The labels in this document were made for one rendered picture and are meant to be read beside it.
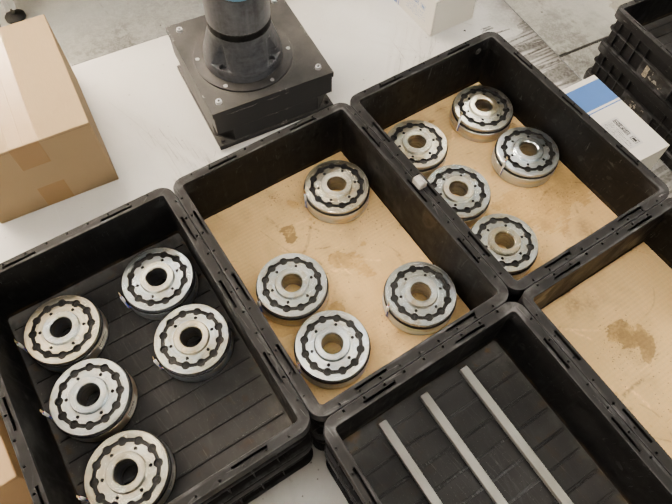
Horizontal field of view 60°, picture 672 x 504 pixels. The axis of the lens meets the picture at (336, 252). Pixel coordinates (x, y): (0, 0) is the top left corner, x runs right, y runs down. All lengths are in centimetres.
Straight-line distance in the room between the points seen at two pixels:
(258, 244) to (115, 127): 49
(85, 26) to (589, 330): 226
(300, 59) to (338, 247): 44
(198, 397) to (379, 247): 34
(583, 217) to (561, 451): 37
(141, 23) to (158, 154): 147
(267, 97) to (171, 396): 58
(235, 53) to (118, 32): 153
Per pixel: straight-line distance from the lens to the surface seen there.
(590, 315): 93
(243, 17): 108
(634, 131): 122
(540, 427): 85
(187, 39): 125
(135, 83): 135
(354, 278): 87
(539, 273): 81
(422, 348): 73
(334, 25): 142
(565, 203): 101
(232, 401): 82
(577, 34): 267
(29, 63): 122
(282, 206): 94
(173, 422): 83
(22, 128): 112
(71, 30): 269
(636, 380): 92
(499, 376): 85
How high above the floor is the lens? 161
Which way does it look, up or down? 61 degrees down
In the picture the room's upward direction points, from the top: 1 degrees clockwise
